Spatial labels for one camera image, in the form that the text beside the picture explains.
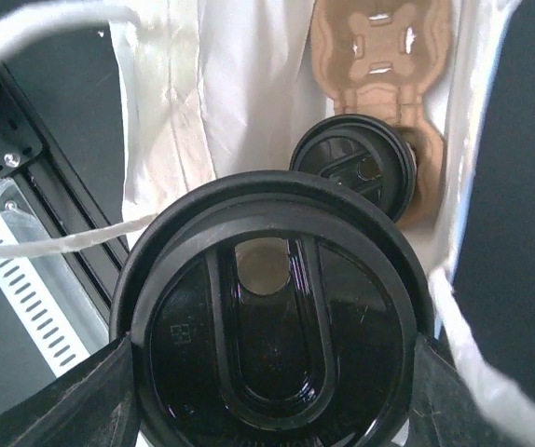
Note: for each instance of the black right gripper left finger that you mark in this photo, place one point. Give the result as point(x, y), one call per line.
point(93, 404)

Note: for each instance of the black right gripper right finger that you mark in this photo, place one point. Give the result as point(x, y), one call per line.
point(488, 409)

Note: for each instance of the light blue paper bag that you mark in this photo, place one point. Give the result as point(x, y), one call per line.
point(211, 89)

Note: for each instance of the single brown pulp cup carrier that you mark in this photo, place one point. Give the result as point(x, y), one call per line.
point(380, 58)

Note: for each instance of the light blue cable duct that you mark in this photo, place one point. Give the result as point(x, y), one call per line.
point(45, 295)

